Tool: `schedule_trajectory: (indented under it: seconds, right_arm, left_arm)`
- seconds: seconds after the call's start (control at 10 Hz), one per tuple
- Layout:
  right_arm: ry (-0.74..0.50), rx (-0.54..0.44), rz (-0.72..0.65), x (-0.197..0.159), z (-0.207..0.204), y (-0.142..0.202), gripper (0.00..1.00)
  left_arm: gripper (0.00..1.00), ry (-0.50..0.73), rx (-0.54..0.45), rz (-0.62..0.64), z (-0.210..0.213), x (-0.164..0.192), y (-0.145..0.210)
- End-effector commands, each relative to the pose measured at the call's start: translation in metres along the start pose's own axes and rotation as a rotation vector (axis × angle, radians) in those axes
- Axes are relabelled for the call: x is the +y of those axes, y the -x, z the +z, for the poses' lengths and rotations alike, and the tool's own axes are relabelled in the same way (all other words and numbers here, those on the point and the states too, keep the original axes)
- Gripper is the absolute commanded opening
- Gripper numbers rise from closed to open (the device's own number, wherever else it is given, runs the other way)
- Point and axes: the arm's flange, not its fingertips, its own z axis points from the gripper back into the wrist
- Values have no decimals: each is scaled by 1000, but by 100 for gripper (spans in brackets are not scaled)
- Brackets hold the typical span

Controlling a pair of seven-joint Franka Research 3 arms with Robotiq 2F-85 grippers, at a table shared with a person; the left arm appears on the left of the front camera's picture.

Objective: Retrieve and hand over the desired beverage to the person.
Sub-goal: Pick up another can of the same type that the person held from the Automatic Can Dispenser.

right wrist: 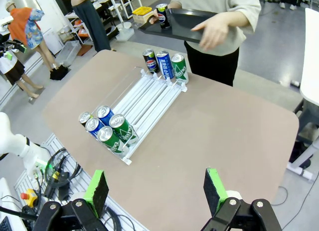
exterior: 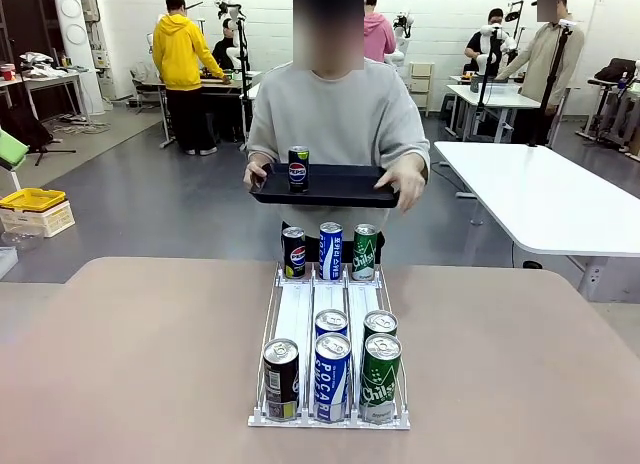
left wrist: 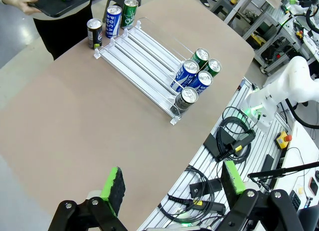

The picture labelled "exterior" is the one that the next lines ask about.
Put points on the green Chilsung cider can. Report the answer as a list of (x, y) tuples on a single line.
[(364, 256), (381, 379), (380, 322)]

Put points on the person in pink hoodie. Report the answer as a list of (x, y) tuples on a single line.
[(377, 34)]

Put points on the blue Pocari Sweat can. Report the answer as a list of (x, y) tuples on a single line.
[(332, 379), (331, 254), (331, 321)]

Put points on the person's right forearm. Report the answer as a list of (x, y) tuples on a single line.
[(257, 151)]

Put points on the clear plastic container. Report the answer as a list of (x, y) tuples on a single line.
[(20, 238)]

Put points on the clear white can dispenser rack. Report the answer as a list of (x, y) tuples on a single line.
[(295, 309)]

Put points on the small white work table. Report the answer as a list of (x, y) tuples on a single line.
[(492, 100)]

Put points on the person in light grey sweatshirt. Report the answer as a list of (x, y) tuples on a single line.
[(335, 114)]

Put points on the white humanoid robot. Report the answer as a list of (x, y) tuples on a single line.
[(400, 44)]

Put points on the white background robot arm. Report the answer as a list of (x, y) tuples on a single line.
[(487, 59)]

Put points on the large white rounded table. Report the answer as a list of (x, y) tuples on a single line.
[(540, 199)]

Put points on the seated person in black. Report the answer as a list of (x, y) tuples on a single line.
[(224, 51)]

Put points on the person in beige jacket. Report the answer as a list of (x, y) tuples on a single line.
[(542, 59)]

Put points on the person's right hand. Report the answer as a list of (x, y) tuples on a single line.
[(256, 173)]

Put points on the black pole stand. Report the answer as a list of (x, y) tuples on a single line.
[(244, 74)]

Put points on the person's left hand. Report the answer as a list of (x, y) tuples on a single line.
[(412, 181)]

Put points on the person's left forearm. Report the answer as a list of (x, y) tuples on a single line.
[(417, 149)]

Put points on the green flat panel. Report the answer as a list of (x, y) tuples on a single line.
[(10, 151)]

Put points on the black plastic serving tray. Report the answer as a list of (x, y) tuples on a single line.
[(340, 184)]

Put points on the yellow plastic crate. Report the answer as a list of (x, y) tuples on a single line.
[(32, 199)]

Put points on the person in yellow hoodie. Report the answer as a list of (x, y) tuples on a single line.
[(177, 54)]

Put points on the white plastic crate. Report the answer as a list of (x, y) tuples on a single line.
[(45, 224)]

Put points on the wooden top work table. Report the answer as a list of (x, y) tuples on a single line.
[(225, 86)]

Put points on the black Pepsi can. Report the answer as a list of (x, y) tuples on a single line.
[(299, 171), (294, 254), (280, 379)]

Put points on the white tower air conditioner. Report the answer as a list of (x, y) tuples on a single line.
[(75, 44)]

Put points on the white drawer cabinet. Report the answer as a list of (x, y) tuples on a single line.
[(421, 86)]

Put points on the cluttered grey side table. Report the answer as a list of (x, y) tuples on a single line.
[(45, 79)]

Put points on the person in black with cap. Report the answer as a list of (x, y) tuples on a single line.
[(475, 49)]

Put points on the black camera stand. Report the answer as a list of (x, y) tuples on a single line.
[(552, 84)]

